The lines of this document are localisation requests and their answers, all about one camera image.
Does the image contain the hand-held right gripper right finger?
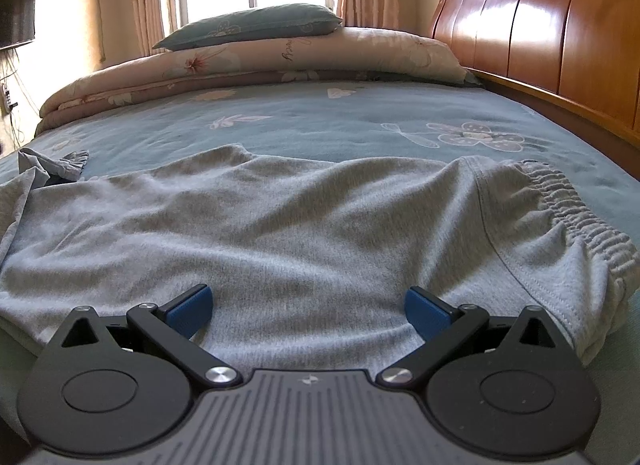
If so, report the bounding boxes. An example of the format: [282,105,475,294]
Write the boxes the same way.
[375,286,557,388]

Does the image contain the blue-grey piped garment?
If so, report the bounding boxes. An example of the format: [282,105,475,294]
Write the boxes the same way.
[0,149,90,266]

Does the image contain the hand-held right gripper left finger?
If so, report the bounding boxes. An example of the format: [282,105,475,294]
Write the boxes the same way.
[60,284,240,388]

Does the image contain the black wall cables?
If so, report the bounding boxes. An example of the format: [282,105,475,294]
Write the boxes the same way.
[0,51,27,146]

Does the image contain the blue floral bedsheet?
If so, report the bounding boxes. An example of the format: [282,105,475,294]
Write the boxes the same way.
[0,77,640,465]

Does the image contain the wooden headboard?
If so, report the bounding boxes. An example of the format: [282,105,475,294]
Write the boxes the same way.
[430,0,640,166]

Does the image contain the teal pillow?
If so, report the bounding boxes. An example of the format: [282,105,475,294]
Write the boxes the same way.
[152,4,344,52]

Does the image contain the pink floral quilt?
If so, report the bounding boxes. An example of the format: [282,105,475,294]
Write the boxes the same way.
[34,26,483,138]

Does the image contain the black wall television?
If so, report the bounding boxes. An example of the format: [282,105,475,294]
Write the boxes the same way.
[0,0,37,52]

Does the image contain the grey pants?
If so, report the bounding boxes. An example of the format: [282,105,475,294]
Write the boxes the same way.
[0,144,640,376]

